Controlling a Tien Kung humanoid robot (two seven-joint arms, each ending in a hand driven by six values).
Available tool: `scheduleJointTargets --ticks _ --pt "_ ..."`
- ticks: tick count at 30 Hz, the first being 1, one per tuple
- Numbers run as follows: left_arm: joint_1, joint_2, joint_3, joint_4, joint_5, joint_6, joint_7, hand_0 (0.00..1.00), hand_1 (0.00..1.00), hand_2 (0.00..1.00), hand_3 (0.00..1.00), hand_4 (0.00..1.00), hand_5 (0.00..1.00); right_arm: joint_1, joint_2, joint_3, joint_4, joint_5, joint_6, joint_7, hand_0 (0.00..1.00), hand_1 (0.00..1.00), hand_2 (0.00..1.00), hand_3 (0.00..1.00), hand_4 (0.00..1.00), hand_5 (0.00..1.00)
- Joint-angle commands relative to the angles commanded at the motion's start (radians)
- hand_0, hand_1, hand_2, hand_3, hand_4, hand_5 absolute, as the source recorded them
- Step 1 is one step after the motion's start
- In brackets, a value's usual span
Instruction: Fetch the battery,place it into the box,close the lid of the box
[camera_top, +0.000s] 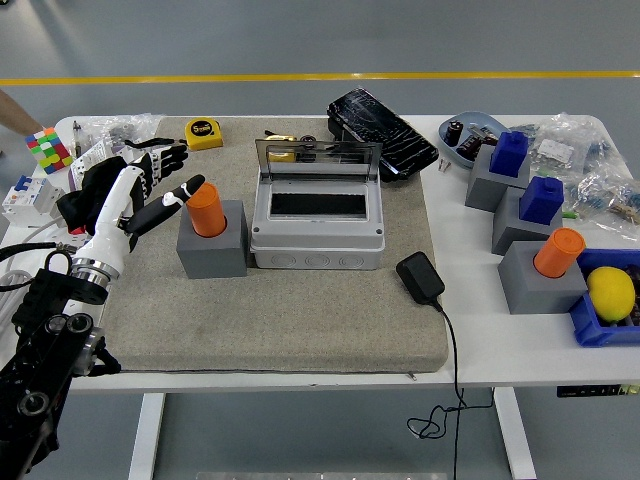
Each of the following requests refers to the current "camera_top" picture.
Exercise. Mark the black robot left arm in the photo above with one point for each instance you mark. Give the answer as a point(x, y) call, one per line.
point(35, 360)

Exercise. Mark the grey junction box clear lid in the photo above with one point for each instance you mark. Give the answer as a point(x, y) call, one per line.
point(315, 235)

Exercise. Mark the black power adapter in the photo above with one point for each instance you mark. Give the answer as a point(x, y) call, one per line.
point(420, 277)

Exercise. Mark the white table leg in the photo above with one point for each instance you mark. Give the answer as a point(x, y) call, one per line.
point(145, 435)
point(515, 435)

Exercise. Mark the silver metal clip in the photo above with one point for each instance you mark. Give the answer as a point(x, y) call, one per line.
point(477, 132)

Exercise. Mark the blue plastic block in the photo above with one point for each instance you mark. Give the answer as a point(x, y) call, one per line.
point(541, 200)
point(509, 155)

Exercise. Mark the person's left forearm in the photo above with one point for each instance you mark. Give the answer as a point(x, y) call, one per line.
point(15, 112)

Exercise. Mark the grey block holder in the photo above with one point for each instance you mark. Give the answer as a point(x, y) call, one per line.
point(482, 187)
point(212, 257)
point(540, 290)
point(510, 225)

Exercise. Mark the yellow lemon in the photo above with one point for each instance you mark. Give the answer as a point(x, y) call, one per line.
point(610, 294)

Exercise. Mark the dark brown capacitor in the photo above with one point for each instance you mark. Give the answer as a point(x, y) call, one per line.
point(469, 147)

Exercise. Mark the white circuit breaker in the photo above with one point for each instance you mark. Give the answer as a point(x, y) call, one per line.
point(32, 197)

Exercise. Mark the clear bag of parts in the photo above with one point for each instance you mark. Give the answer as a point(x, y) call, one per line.
point(607, 195)
point(565, 145)
point(115, 127)

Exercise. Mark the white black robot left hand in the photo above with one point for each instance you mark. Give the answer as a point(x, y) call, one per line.
point(112, 215)

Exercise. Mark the white printed packet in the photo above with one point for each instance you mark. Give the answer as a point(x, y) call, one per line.
point(90, 157)

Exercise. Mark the large colourful puzzle cube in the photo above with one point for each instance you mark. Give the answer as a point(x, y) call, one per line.
point(47, 150)

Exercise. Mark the black cloth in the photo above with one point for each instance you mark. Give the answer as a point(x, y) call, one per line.
point(92, 187)

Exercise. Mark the grey-brown mat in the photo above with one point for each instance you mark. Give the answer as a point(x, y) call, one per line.
point(275, 320)

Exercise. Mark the blue plastic bin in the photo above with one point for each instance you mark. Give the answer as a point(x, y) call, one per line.
point(592, 325)

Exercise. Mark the orange cylinder battery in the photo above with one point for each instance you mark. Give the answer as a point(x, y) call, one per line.
point(206, 212)
point(557, 252)

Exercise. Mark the blue-grey oval tray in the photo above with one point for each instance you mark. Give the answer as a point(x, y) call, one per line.
point(487, 120)

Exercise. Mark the black table control panel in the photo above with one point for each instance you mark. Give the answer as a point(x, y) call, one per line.
point(590, 391)

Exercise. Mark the black capacitor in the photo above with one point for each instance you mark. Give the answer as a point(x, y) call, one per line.
point(454, 132)

